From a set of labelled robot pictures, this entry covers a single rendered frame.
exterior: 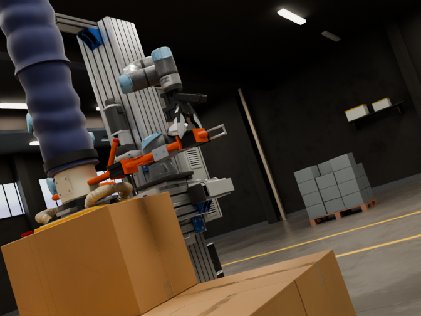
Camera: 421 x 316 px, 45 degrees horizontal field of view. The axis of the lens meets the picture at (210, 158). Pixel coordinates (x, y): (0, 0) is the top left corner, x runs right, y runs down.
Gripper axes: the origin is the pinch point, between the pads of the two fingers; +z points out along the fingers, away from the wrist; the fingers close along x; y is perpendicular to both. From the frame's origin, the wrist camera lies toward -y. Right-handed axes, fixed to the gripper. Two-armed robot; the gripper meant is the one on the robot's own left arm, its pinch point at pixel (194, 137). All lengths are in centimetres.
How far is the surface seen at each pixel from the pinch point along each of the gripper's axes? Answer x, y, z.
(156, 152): 3.8, 15.1, -0.1
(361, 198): -743, 154, 84
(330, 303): 0, -29, 67
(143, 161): 3.3, 22.5, 1.1
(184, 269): -13, 32, 46
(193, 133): 3.9, -2.5, -0.9
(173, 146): 3.7, 7.1, 0.6
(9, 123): -512, 686, -263
